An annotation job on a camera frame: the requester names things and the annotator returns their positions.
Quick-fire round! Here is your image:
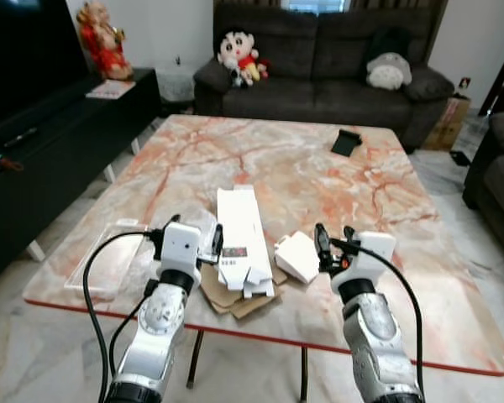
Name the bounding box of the long white carton box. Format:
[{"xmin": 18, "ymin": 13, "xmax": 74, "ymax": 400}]
[{"xmin": 215, "ymin": 186, "xmax": 276, "ymax": 300}]

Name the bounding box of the small white box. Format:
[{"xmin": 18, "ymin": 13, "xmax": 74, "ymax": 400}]
[{"xmin": 274, "ymin": 232, "xmax": 322, "ymax": 285}]

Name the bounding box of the marble pattern folding table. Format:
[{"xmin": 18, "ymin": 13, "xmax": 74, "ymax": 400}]
[{"xmin": 23, "ymin": 115, "xmax": 504, "ymax": 402}]

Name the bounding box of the brown cardboard piece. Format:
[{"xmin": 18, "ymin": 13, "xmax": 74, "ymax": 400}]
[{"xmin": 199, "ymin": 260, "xmax": 289, "ymax": 320}]

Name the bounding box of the clear flat plastic tray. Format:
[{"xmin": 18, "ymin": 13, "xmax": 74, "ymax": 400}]
[{"xmin": 64, "ymin": 217, "xmax": 154, "ymax": 301}]

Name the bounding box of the small black stand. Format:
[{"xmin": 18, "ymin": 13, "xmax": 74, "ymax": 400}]
[{"xmin": 330, "ymin": 128, "xmax": 364, "ymax": 158}]

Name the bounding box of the black TV console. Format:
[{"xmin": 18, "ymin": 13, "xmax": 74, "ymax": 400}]
[{"xmin": 0, "ymin": 69, "xmax": 163, "ymax": 288}]

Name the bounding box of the brown cardboard box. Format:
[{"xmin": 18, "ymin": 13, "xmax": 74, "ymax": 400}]
[{"xmin": 422, "ymin": 94, "xmax": 472, "ymax": 153}]

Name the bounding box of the pink white booklet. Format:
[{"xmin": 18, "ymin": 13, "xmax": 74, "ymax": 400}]
[{"xmin": 85, "ymin": 80, "xmax": 137, "ymax": 101}]

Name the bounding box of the dark armchair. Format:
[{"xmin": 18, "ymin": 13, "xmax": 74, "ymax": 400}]
[{"xmin": 462, "ymin": 111, "xmax": 504, "ymax": 263}]

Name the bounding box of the grey white round plush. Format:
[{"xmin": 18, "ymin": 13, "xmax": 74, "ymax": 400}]
[{"xmin": 365, "ymin": 29, "xmax": 414, "ymax": 92}]

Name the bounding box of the dark brown sofa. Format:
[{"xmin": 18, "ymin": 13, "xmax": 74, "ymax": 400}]
[{"xmin": 192, "ymin": 0, "xmax": 457, "ymax": 153}]

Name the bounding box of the cartoon boy plush doll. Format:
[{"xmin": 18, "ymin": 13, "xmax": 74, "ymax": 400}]
[{"xmin": 217, "ymin": 31, "xmax": 270, "ymax": 88}]

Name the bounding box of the red and gold figurine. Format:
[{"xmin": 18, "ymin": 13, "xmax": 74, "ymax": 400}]
[{"xmin": 75, "ymin": 0, "xmax": 134, "ymax": 81}]

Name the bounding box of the black television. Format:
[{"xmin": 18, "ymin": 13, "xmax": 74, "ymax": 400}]
[{"xmin": 0, "ymin": 0, "xmax": 93, "ymax": 137}]

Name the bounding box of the window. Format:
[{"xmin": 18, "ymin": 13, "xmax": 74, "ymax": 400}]
[{"xmin": 281, "ymin": 0, "xmax": 350, "ymax": 15}]

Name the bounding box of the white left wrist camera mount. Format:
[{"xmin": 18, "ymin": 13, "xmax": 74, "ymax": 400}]
[{"xmin": 159, "ymin": 221, "xmax": 205, "ymax": 279}]

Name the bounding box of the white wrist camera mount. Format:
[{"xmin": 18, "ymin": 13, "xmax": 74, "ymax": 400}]
[
  {"xmin": 159, "ymin": 221, "xmax": 205, "ymax": 279},
  {"xmin": 341, "ymin": 232, "xmax": 398, "ymax": 284}
]

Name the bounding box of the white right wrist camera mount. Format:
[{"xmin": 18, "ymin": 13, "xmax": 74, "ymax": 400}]
[{"xmin": 341, "ymin": 232, "xmax": 398, "ymax": 284}]

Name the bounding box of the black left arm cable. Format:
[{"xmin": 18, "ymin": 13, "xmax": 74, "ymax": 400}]
[{"xmin": 81, "ymin": 228, "xmax": 165, "ymax": 403}]

